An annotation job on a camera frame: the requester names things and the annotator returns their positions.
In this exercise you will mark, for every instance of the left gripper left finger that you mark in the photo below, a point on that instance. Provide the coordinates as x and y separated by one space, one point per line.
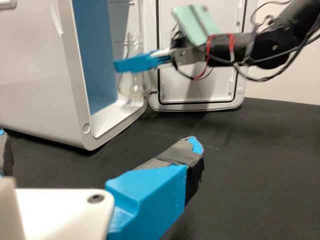
4 152

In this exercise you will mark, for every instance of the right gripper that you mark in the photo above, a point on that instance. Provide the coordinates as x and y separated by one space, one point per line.
186 55

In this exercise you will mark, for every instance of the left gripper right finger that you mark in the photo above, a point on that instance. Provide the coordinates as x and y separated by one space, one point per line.
155 190

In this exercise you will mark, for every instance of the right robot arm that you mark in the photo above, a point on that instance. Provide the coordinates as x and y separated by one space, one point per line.
270 47

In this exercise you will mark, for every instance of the clear flask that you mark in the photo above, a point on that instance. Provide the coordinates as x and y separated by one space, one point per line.
136 82

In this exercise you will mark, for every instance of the incubator door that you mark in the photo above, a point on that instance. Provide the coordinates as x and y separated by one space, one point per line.
200 92

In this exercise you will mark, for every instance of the white incubator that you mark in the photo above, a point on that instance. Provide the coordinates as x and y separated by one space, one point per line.
37 75

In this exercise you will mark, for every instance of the right wrist camera phone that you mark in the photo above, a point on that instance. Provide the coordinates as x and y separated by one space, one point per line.
195 22

